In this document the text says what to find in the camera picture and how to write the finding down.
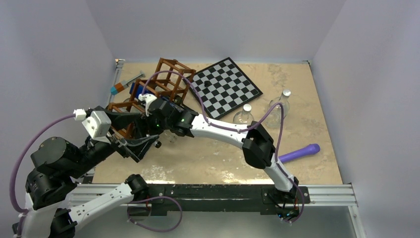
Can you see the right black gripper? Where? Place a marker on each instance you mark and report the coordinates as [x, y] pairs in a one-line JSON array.
[[146, 122]]

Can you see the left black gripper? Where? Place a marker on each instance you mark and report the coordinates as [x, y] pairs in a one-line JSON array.
[[136, 146]]

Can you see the brown wooden wine rack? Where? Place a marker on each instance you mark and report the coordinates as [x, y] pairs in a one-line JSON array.
[[168, 76]]

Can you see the blue square bottle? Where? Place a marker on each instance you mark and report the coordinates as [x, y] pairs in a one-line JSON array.
[[177, 99]]

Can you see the clear bottle silver cap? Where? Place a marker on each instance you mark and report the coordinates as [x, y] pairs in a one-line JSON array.
[[244, 116]]

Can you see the clear glass bottle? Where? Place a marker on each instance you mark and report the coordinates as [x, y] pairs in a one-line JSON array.
[[172, 137]]

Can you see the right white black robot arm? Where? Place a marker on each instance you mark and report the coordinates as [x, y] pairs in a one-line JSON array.
[[257, 145]]

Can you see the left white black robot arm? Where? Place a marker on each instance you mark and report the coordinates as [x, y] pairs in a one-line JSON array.
[[58, 164]]

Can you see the blue orange syringe toy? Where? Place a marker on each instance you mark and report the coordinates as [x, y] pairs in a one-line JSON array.
[[120, 86]]

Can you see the black white checkerboard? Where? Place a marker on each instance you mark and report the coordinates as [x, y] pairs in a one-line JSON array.
[[230, 88]]

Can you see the purple toy microphone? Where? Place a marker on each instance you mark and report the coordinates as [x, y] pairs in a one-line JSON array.
[[309, 150]]

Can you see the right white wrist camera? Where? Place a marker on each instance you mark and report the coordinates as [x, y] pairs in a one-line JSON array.
[[147, 99]]

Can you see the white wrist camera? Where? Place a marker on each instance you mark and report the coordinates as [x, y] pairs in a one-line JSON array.
[[147, 99], [97, 124]]

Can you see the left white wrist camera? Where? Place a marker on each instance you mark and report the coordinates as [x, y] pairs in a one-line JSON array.
[[97, 124]]

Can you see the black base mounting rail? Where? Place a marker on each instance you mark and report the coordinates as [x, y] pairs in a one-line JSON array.
[[260, 198]]

